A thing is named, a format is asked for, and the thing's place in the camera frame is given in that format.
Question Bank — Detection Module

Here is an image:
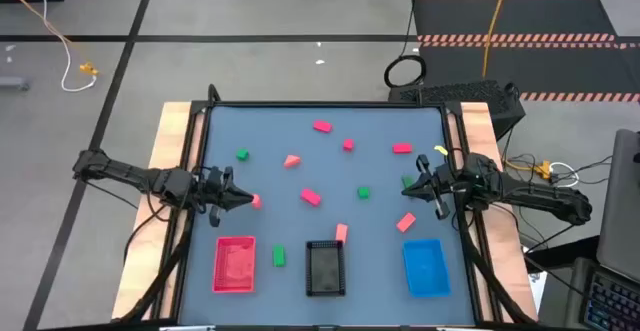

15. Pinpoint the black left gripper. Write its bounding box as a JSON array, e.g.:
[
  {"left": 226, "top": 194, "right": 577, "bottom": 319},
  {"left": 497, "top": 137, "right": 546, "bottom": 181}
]
[{"left": 192, "top": 165, "right": 255, "bottom": 228}]

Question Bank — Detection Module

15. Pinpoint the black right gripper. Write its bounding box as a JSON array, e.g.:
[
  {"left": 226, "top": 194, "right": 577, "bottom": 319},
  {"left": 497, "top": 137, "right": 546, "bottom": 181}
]
[{"left": 402, "top": 153, "right": 471, "bottom": 221}]

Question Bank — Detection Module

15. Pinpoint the black plastic basket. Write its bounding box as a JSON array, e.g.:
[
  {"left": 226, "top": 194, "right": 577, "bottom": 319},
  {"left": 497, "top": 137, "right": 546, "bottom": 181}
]
[{"left": 304, "top": 239, "right": 347, "bottom": 298}]

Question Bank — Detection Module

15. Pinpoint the red plastic basket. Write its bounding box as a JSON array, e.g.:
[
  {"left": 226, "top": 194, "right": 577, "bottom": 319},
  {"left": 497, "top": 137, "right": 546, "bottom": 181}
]
[{"left": 212, "top": 235, "right": 257, "bottom": 294}]

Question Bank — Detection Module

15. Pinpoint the blue plastic basket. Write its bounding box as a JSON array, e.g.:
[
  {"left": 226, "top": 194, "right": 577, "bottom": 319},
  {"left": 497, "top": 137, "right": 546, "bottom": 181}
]
[{"left": 402, "top": 238, "right": 452, "bottom": 299}]

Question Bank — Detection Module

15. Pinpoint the blue table mat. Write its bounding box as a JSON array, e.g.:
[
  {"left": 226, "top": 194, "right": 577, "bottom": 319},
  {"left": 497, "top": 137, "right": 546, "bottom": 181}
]
[{"left": 178, "top": 105, "right": 476, "bottom": 326}]

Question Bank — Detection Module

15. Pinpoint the black perforated computer tower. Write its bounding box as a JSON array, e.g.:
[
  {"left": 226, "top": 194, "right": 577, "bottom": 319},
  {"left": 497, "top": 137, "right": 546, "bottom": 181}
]
[{"left": 388, "top": 79, "right": 527, "bottom": 140}]

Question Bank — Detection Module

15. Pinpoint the yellow power connector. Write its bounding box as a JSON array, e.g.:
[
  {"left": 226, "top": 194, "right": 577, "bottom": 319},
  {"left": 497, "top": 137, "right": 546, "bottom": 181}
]
[{"left": 504, "top": 158, "right": 553, "bottom": 180}]

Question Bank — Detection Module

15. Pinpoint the black stand base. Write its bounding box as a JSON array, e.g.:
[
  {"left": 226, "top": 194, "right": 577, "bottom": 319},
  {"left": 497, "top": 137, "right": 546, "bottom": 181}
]
[{"left": 522, "top": 234, "right": 601, "bottom": 272}]

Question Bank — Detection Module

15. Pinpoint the black mat with striped edge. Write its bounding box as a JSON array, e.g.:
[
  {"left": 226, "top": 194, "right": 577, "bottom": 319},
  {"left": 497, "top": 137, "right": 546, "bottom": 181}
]
[
  {"left": 418, "top": 40, "right": 640, "bottom": 104},
  {"left": 412, "top": 0, "right": 617, "bottom": 43}
]

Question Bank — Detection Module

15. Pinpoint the grey laptop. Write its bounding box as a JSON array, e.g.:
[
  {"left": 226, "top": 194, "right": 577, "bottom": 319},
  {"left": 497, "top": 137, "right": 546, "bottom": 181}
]
[{"left": 596, "top": 128, "right": 640, "bottom": 285}]

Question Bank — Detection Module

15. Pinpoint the black laptop with lit keyboard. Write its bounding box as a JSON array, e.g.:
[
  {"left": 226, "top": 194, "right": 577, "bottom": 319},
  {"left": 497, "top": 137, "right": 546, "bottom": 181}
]
[{"left": 563, "top": 256, "right": 640, "bottom": 331}]

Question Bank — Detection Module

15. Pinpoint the grey floor object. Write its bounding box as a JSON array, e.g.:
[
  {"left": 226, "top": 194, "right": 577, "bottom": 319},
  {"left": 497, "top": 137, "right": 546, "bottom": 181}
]
[{"left": 0, "top": 76, "right": 30, "bottom": 92}]

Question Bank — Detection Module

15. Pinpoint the coiled black cable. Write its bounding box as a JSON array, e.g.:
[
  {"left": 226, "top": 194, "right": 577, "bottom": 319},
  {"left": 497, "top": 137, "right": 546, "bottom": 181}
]
[{"left": 383, "top": 0, "right": 429, "bottom": 90}]

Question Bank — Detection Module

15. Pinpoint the black braided cable bundle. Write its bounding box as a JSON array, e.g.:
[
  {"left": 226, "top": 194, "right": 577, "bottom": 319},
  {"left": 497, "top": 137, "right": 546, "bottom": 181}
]
[
  {"left": 455, "top": 210, "right": 539, "bottom": 325},
  {"left": 117, "top": 210, "right": 196, "bottom": 324}
]

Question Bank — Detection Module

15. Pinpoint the black table frame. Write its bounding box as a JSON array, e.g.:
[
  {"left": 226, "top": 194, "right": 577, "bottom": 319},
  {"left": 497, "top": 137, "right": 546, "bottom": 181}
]
[{"left": 172, "top": 83, "right": 501, "bottom": 328}]

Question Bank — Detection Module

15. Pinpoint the yellow cable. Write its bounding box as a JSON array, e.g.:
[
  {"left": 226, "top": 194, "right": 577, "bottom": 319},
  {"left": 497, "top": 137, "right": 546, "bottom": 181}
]
[{"left": 481, "top": 0, "right": 514, "bottom": 79}]

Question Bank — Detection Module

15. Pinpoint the white cable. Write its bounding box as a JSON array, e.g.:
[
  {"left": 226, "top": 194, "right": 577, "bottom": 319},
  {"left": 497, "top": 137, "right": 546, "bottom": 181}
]
[{"left": 29, "top": 0, "right": 99, "bottom": 93}]

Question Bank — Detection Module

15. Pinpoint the orange cable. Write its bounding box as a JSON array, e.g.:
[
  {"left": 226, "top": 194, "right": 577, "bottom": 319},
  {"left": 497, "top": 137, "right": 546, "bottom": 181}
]
[{"left": 0, "top": 0, "right": 87, "bottom": 67}]

